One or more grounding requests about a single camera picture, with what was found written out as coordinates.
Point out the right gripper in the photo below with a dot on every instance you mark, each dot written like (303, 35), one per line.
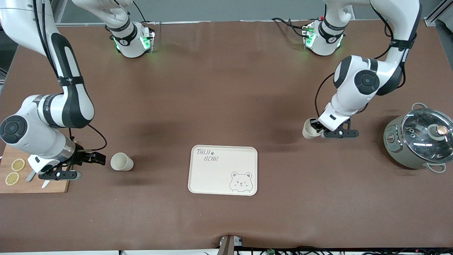
(82, 156)

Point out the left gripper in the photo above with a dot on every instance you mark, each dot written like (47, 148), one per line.
(314, 124)

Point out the white plastic cup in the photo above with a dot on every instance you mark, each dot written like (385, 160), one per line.
(122, 162)
(309, 131)

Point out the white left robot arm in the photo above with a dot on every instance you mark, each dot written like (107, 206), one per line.
(364, 81)

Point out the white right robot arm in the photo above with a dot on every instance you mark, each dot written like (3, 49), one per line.
(70, 102)

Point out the cream tray with bear print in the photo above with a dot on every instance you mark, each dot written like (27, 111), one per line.
(212, 177)

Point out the white plastic knife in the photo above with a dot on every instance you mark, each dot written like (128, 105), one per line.
(45, 184)

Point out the grey plastic knife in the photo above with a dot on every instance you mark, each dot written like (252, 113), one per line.
(30, 177)

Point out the yellow lemon slice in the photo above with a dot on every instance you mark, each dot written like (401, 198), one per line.
(18, 164)
(12, 179)

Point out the wooden cutting board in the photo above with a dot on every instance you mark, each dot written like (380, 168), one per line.
(21, 188)

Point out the grey-green cooking pot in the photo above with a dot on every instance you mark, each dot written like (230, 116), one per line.
(394, 148)

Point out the brown table cover mat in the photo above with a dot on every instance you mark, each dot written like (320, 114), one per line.
(226, 88)

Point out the glass pot lid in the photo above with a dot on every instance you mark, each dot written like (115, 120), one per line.
(421, 141)

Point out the metal table edge bracket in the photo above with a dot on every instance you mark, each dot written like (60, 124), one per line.
(229, 246)

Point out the aluminium frame profile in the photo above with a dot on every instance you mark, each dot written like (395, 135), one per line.
(60, 10)

